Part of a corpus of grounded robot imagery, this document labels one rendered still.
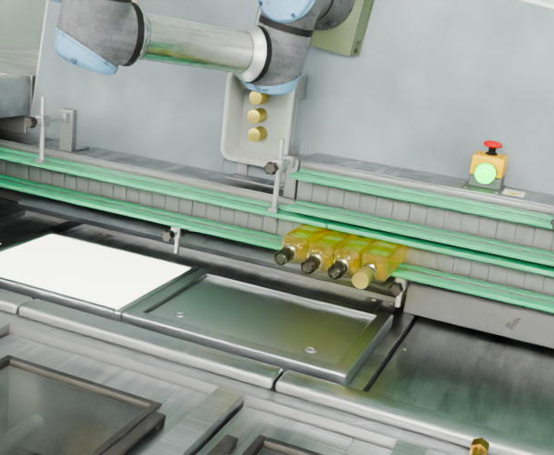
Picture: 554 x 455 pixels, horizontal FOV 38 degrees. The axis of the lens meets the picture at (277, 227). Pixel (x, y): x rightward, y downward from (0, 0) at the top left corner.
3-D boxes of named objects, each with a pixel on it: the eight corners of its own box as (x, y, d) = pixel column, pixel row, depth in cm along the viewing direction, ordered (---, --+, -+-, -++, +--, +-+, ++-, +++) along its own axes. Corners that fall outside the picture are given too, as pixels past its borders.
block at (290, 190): (290, 191, 192) (280, 197, 186) (295, 153, 190) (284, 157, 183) (304, 194, 191) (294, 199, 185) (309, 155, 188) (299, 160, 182)
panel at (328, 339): (49, 241, 203) (-51, 278, 172) (50, 229, 202) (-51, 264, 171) (392, 327, 172) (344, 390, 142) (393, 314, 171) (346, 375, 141)
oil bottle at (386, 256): (382, 255, 180) (354, 281, 161) (385, 230, 178) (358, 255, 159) (406, 260, 178) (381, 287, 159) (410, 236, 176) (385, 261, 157)
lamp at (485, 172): (474, 181, 174) (471, 182, 171) (477, 160, 173) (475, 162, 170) (494, 184, 172) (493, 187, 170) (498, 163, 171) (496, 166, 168)
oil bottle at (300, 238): (309, 238, 186) (275, 263, 167) (312, 216, 184) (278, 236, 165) (333, 244, 184) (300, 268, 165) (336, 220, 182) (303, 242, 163)
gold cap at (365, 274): (354, 275, 158) (347, 282, 154) (364, 262, 156) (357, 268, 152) (369, 286, 157) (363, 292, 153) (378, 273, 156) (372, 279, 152)
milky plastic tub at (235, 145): (234, 153, 202) (218, 158, 195) (242, 64, 196) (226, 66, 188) (297, 165, 197) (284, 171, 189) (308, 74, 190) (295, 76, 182)
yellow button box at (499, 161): (472, 179, 181) (466, 185, 175) (478, 147, 179) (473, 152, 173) (503, 185, 179) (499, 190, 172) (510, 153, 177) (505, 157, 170)
